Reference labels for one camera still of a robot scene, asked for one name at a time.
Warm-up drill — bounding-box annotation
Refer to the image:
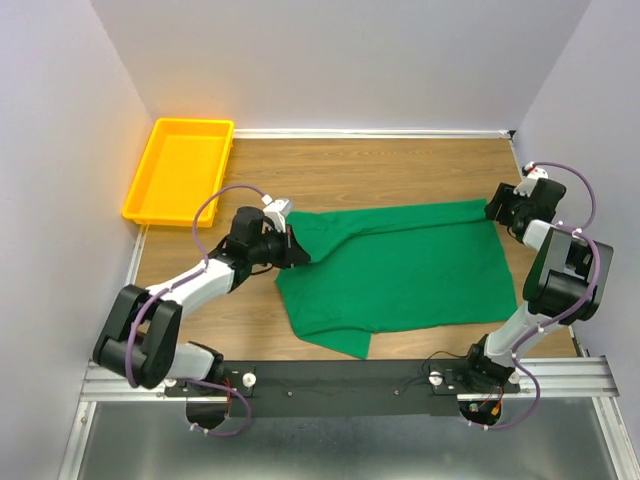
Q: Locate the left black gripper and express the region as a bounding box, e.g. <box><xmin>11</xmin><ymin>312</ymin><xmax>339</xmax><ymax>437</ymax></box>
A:
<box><xmin>249</xmin><ymin>224</ymin><xmax>312</xmax><ymax>270</ymax></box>

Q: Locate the green t shirt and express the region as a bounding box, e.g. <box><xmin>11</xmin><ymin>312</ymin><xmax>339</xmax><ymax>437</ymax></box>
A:
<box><xmin>276</xmin><ymin>199</ymin><xmax>517</xmax><ymax>359</ymax></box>

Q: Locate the yellow plastic tray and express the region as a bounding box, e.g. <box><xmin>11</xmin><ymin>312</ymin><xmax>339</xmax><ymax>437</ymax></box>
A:
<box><xmin>121</xmin><ymin>118</ymin><xmax>234</xmax><ymax>227</ymax></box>

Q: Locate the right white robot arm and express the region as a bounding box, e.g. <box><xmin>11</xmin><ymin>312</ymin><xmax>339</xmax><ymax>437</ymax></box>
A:
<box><xmin>459</xmin><ymin>177</ymin><xmax>614</xmax><ymax>392</ymax></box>

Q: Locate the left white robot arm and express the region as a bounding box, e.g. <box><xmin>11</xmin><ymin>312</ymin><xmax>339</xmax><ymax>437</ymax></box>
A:
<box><xmin>92</xmin><ymin>199</ymin><xmax>311</xmax><ymax>395</ymax></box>

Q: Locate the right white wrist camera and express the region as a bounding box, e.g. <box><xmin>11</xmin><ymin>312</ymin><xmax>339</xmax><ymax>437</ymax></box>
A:
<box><xmin>514</xmin><ymin>162</ymin><xmax>549</xmax><ymax>197</ymax></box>

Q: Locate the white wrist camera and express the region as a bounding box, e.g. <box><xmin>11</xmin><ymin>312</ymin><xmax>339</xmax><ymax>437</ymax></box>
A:
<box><xmin>514</xmin><ymin>162</ymin><xmax>549</xmax><ymax>197</ymax></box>
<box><xmin>261</xmin><ymin>195</ymin><xmax>294</xmax><ymax>232</ymax></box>

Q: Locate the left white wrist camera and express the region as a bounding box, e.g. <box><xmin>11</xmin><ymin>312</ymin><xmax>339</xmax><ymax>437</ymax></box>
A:
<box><xmin>261</xmin><ymin>195</ymin><xmax>294</xmax><ymax>232</ymax></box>

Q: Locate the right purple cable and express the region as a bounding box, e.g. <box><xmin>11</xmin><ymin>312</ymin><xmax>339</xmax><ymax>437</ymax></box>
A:
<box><xmin>469</xmin><ymin>160</ymin><xmax>601</xmax><ymax>431</ymax></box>

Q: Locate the purple cable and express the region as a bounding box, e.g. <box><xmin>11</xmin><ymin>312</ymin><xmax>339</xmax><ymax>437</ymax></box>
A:
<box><xmin>125</xmin><ymin>184</ymin><xmax>271</xmax><ymax>437</ymax></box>
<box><xmin>469</xmin><ymin>160</ymin><xmax>601</xmax><ymax>431</ymax></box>

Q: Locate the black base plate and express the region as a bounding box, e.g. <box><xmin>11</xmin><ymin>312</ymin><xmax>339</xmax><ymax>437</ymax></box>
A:
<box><xmin>164</xmin><ymin>357</ymin><xmax>521</xmax><ymax>419</ymax></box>

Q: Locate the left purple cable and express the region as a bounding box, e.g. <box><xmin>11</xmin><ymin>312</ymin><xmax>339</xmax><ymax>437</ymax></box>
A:
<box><xmin>125</xmin><ymin>184</ymin><xmax>271</xmax><ymax>437</ymax></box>

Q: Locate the aluminium frame rail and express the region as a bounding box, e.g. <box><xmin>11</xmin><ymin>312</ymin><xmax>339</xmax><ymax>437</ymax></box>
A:
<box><xmin>80</xmin><ymin>361</ymin><xmax>166</xmax><ymax>402</ymax></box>

